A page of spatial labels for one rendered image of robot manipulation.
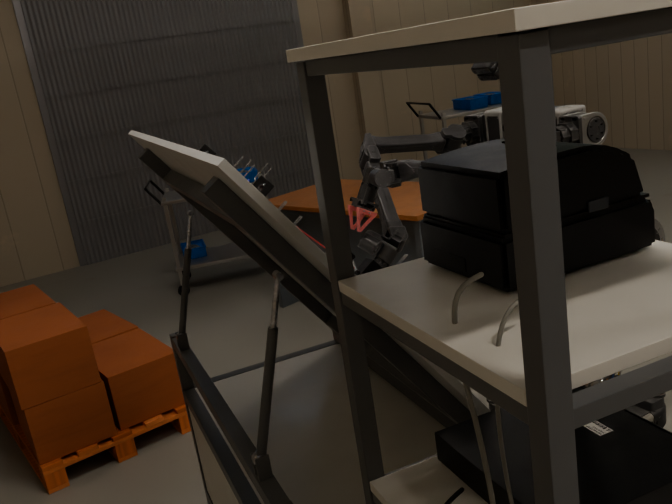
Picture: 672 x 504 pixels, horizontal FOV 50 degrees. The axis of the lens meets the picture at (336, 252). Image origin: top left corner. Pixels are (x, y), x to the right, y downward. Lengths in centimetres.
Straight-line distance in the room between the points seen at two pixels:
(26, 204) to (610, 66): 745
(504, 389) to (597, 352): 12
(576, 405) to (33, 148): 754
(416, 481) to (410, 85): 872
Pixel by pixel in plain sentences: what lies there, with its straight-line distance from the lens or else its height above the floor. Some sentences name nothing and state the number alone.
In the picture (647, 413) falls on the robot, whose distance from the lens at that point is 324.
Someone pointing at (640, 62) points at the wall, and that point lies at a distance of 1017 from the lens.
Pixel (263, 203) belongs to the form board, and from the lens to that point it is 124.
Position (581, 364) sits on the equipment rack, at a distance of 86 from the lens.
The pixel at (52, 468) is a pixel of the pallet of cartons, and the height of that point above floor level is 12.
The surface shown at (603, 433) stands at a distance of 138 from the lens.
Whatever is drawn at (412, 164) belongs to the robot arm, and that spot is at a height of 146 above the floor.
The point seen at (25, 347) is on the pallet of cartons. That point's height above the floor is 74.
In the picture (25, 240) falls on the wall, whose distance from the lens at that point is 817.
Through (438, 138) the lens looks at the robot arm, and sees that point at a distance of 279.
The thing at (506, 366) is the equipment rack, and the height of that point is 146.
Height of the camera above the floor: 184
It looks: 16 degrees down
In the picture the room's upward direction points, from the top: 9 degrees counter-clockwise
